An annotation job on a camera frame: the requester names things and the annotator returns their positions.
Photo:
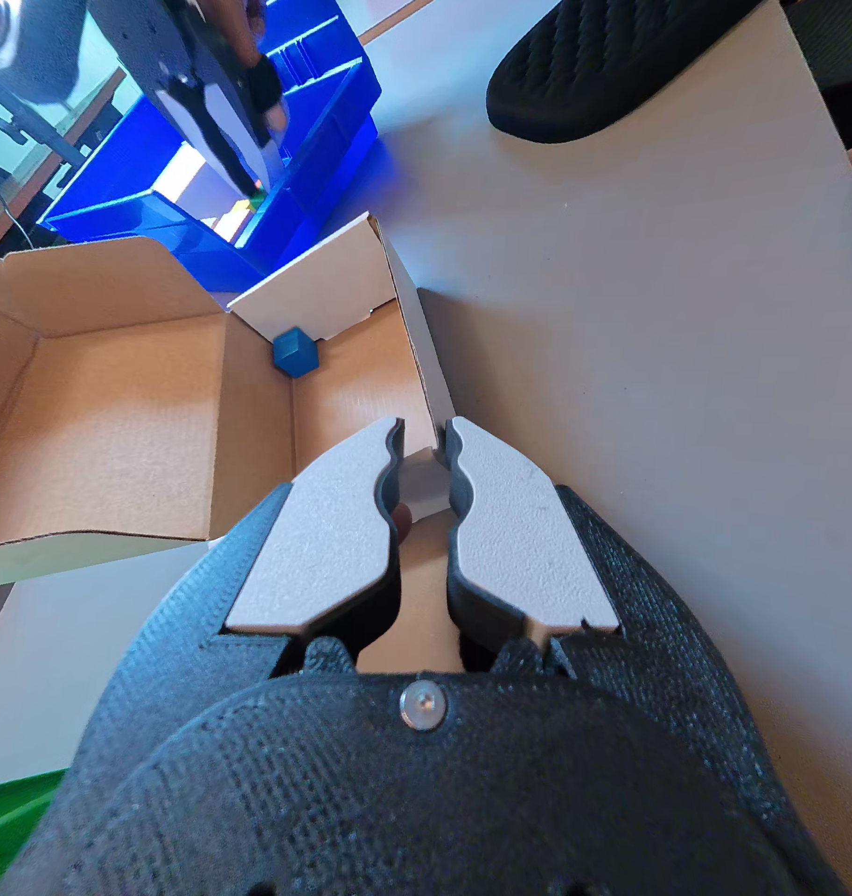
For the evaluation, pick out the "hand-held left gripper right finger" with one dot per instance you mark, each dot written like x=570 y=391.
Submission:
x=524 y=546

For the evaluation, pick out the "blue plastic bin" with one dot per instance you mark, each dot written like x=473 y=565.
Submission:
x=188 y=231

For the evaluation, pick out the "green cube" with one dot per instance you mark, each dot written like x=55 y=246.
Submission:
x=256 y=199

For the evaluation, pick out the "black stand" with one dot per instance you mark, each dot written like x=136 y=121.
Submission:
x=44 y=133

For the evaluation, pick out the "blue cube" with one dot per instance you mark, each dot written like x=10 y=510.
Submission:
x=295 y=355

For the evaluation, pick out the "black textured pad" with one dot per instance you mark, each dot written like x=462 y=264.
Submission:
x=594 y=70

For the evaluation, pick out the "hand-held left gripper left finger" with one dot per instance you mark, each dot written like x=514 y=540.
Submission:
x=314 y=539

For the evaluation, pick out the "yellow cube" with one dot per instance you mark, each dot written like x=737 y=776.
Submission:
x=233 y=215

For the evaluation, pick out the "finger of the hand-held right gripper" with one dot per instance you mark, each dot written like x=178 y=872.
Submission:
x=223 y=133
x=273 y=155

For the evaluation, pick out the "cardboard box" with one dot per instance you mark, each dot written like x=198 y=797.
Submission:
x=118 y=420

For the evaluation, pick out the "person's right hand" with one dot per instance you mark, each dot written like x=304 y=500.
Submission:
x=226 y=24

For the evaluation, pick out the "dark chair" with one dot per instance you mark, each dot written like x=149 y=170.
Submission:
x=839 y=56

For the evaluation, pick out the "green plastic bin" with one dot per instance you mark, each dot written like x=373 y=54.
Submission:
x=9 y=826

